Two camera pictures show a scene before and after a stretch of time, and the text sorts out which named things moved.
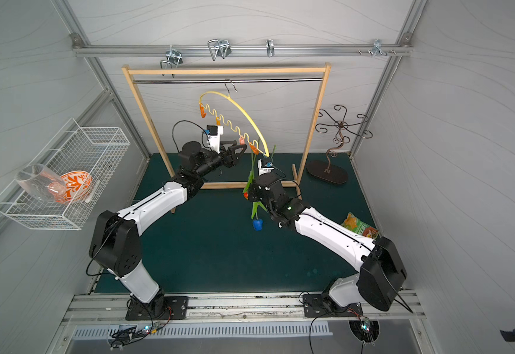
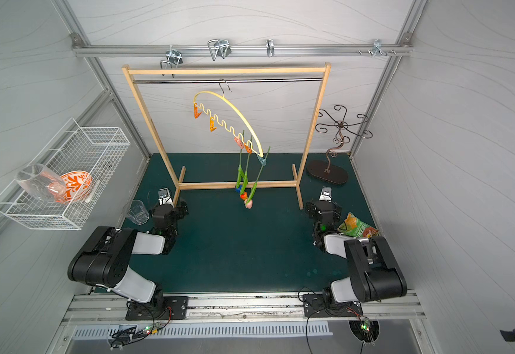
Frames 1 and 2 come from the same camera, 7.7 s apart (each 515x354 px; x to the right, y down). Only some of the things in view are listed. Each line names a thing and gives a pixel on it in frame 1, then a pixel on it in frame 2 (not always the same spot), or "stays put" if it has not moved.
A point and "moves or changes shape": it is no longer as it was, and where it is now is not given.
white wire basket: (63, 185) stays put
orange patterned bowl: (78, 184) stays put
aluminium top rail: (234, 50) stays put
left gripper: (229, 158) -> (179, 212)
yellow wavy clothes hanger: (240, 136) moves or changes shape
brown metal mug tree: (322, 170) stays put
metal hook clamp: (174, 57) stays put
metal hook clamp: (270, 47) stays put
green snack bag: (360, 226) stays put
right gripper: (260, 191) -> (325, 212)
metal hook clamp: (218, 47) stays put
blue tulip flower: (257, 223) -> (240, 175)
